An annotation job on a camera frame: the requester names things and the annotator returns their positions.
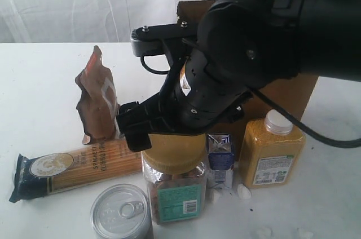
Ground brown paper bag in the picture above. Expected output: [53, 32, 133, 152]
[177, 0, 318, 158]

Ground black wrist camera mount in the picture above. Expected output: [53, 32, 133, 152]
[130, 22, 198, 57]

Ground spaghetti pasta package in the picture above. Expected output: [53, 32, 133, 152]
[9, 139, 142, 203]

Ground nut jar with yellow lid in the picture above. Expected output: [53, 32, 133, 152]
[142, 134, 209, 224]

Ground yellow grain bottle white cap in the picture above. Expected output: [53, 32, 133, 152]
[239, 109, 305, 188]

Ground silver pull-tab tin can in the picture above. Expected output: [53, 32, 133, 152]
[90, 184, 154, 239]

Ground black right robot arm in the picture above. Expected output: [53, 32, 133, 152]
[117, 0, 360, 152]

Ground brown coffee pouch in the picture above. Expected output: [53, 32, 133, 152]
[75, 45, 119, 145]

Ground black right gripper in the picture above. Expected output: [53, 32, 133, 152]
[116, 49, 252, 152]

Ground blue white milk carton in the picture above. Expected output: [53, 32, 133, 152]
[206, 133, 235, 189]

